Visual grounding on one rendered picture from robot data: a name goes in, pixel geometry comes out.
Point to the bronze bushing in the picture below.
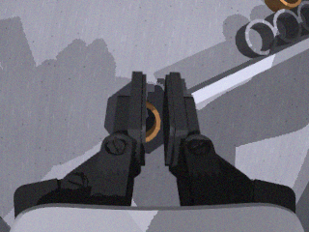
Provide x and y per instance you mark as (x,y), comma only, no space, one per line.
(150,134)
(276,5)

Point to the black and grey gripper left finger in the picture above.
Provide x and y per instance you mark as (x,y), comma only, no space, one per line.
(103,179)

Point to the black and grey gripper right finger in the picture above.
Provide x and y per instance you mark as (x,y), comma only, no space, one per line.
(210,179)

